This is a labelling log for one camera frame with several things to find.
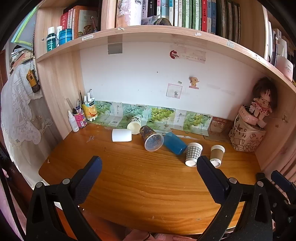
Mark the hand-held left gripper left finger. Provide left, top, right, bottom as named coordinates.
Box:
left=26, top=156, right=102, bottom=241

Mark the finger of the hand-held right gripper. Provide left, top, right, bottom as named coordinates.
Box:
left=271, top=170, right=296, bottom=200
left=256, top=173, right=290, bottom=219

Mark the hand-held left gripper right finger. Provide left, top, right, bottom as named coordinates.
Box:
left=196, top=156, right=273, bottom=241

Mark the brown sleeved paper cup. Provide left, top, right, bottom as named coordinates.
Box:
left=209, top=145, right=225, bottom=168

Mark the checked paper cup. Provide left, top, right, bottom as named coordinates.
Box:
left=185, top=142, right=203, bottom=168

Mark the blue plastic cup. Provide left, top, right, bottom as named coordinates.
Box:
left=163, top=132, right=188, bottom=156

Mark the plain white cup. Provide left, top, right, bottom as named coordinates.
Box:
left=112, top=128, right=133, bottom=142

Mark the white printed paper cup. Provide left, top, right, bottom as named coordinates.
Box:
left=127, top=116, right=142, bottom=135

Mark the dark patterned plastic cup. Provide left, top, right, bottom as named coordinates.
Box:
left=139, top=125, right=164, bottom=152

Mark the brown printed box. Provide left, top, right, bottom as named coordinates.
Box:
left=208, top=116, right=234, bottom=137

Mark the white squeeze bottle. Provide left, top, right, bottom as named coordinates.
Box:
left=68, top=110, right=80, bottom=132

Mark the pink can pen holder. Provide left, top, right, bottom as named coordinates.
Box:
left=72, top=98, right=88, bottom=128

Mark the letter printed bucket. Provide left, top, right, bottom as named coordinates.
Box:
left=228, top=111, right=266, bottom=152

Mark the yellow carton pen holder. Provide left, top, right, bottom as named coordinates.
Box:
left=81, top=89, right=98, bottom=122

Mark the pink round box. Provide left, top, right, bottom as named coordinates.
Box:
left=239, top=105, right=259, bottom=126

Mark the grape printed panel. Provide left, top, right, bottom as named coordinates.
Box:
left=94, top=100, right=213, bottom=136

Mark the pink clothing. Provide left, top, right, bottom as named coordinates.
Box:
left=122, top=232, right=193, bottom=241

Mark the brown haired rag doll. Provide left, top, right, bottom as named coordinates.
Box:
left=248, top=77, right=278, bottom=128

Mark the pink note sticker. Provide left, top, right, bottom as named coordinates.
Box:
left=166, top=83, right=183, bottom=100

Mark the yellow duck sticker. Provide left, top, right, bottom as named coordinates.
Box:
left=188, top=76, right=200, bottom=90

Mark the white lace cloth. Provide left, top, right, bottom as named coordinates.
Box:
left=0, top=62, right=55, bottom=145

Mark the wooden bookshelf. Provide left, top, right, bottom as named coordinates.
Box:
left=33, top=0, right=296, bottom=181

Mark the yellow hanging charm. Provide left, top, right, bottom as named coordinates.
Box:
left=26, top=68, right=41, bottom=93

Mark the row of white booklets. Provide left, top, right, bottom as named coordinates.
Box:
left=264, top=21, right=296, bottom=82

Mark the teal bottle white cap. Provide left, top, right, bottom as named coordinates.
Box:
left=46, top=27, right=58, bottom=52

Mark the blue jar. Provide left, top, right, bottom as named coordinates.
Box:
left=59, top=28, right=74, bottom=45

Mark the stack of papers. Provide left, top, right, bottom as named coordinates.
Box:
left=9, top=45, right=33, bottom=70

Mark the tan illustrated book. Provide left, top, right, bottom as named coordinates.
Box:
left=73, top=6, right=100, bottom=39

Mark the red book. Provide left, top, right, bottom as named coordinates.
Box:
left=60, top=12, right=70, bottom=31

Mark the row of books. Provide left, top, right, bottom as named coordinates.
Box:
left=157, top=0, right=242, bottom=44

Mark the green edged board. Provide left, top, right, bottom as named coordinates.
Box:
left=10, top=6, right=38, bottom=50

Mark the dark green trinket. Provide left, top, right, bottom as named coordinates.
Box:
left=154, top=17, right=173, bottom=26

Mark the white floral packet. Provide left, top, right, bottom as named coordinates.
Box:
left=116, top=0, right=144, bottom=27

